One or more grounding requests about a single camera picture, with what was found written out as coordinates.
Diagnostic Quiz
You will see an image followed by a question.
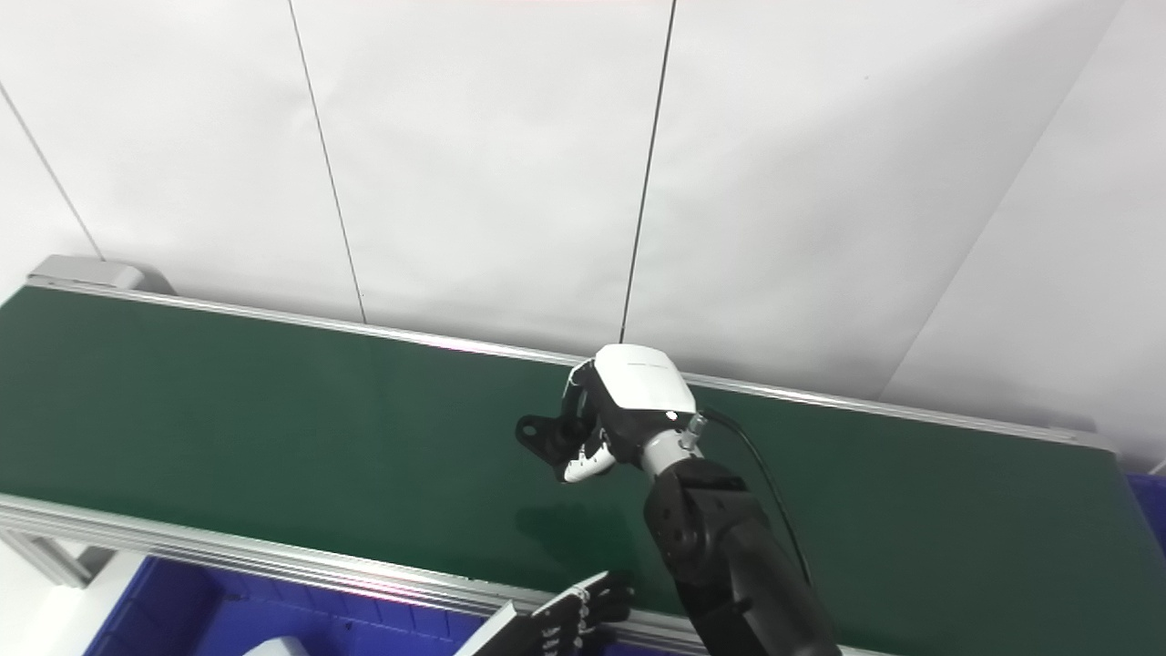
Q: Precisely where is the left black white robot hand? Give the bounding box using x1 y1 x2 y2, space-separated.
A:
451 570 636 656

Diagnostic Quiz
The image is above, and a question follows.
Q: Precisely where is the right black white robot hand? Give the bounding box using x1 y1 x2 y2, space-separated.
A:
560 343 701 484

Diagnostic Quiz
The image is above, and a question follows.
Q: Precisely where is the black flanged part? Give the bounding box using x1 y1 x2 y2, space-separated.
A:
516 387 602 482

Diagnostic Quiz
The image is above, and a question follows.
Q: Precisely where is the green conveyor belt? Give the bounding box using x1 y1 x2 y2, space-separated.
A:
0 278 1166 656
0 287 1166 656

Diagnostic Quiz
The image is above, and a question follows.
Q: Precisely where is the large blue plastic bin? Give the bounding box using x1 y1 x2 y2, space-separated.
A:
82 556 493 656

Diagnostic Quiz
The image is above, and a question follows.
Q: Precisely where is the aluminium conveyor leg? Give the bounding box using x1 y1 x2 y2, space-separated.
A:
0 528 119 589

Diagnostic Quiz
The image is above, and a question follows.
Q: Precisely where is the small blue plastic bin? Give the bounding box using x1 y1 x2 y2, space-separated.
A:
1125 474 1166 552

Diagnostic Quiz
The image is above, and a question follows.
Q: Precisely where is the grey conveyor motor housing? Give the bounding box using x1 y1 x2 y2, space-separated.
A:
26 255 174 294

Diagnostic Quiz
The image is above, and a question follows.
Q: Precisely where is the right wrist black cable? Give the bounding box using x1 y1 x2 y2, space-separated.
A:
685 407 813 589

